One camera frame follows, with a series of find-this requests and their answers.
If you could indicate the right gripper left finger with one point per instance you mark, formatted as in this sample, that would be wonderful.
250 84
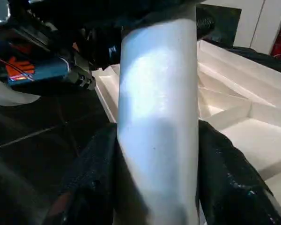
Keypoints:
93 175

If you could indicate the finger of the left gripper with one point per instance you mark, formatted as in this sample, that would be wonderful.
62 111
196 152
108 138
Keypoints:
204 22
150 11

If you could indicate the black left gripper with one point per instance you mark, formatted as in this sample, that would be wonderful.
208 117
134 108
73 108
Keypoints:
49 72

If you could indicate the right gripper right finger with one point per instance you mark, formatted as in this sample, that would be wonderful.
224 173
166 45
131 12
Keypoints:
224 187

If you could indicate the white table frame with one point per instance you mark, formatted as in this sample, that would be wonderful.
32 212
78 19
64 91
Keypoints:
248 117

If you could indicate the white plastic table leg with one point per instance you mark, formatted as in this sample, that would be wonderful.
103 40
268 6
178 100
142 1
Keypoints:
154 93

